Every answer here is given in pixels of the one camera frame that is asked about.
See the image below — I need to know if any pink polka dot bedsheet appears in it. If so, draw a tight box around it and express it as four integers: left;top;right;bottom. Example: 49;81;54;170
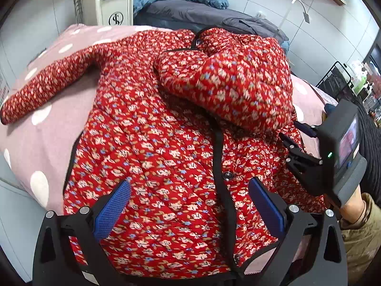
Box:
0;24;340;277

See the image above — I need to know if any dark grey bed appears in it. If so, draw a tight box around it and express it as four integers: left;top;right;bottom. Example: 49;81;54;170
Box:
134;0;289;51

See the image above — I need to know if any red floral quilted jacket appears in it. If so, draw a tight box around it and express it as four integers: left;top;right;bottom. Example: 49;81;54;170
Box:
0;27;328;281

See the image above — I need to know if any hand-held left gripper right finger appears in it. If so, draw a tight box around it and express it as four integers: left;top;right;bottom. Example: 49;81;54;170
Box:
235;177;349;286

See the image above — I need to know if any grey garment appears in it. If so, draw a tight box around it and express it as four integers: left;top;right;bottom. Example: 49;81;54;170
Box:
223;16;289;46

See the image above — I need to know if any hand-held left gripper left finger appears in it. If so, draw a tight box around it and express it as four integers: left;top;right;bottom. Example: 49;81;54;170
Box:
32;179;133;286

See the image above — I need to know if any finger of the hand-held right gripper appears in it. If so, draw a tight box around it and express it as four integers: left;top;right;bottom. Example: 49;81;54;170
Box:
294;121;319;139
279;133;323;170

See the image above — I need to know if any person's right forearm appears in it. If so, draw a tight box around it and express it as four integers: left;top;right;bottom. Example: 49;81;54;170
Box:
338;185;381;285

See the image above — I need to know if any green bottle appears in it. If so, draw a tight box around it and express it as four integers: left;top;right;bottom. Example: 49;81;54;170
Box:
354;62;368;93

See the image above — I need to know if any white gooseneck lamp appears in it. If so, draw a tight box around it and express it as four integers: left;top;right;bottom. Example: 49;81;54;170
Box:
277;0;311;39

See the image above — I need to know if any black knitted cloth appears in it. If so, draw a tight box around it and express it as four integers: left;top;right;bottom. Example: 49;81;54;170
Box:
357;101;381;191

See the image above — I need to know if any white floor-standing machine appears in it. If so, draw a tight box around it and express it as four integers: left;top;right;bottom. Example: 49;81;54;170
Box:
70;0;134;27

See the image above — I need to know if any black wire rack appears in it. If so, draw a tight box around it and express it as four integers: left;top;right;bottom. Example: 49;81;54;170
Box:
316;61;358;102

